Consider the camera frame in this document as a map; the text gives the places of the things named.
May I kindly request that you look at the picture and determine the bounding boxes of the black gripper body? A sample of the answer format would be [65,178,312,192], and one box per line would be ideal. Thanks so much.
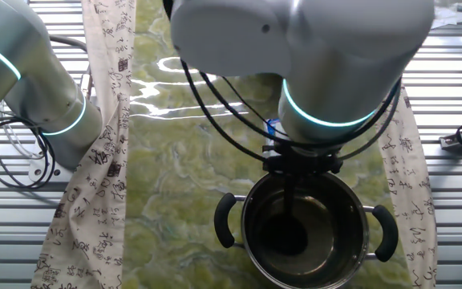
[273,142,338,173]

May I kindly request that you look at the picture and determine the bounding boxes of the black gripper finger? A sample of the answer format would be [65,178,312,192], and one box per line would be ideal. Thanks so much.
[261,155,285,175]
[325,155,344,175]

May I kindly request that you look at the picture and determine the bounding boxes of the black red-tipped tool handle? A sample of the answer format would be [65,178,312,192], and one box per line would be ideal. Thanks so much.
[253,172,309,257]

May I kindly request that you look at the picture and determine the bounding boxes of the blue tissue pack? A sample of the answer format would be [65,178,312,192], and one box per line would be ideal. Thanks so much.
[265,117,289,158]

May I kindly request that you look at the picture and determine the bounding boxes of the beige calligraphy cloth strip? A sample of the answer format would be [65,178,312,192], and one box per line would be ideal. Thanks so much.
[30,0,138,289]
[376,83,439,289]

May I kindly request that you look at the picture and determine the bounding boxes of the green marble patterned mat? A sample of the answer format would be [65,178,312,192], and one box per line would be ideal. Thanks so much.
[120,0,415,289]

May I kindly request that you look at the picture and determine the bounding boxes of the white paper sheets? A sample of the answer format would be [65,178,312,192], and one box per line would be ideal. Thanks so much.
[430,6,462,30]

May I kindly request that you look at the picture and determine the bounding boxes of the steel pot with black handles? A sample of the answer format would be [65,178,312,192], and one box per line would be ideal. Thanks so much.
[213,170,399,289]

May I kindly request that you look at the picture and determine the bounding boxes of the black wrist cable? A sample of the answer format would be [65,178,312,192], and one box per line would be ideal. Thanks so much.
[162,0,403,164]

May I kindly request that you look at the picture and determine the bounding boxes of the black base cable bundle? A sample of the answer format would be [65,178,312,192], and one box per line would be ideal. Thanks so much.
[0,115,58,190]

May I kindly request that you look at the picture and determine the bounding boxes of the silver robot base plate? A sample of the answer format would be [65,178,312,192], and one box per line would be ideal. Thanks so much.
[28,158,75,182]

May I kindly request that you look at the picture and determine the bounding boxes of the grey cable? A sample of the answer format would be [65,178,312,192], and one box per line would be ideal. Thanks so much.
[48,34,90,54]

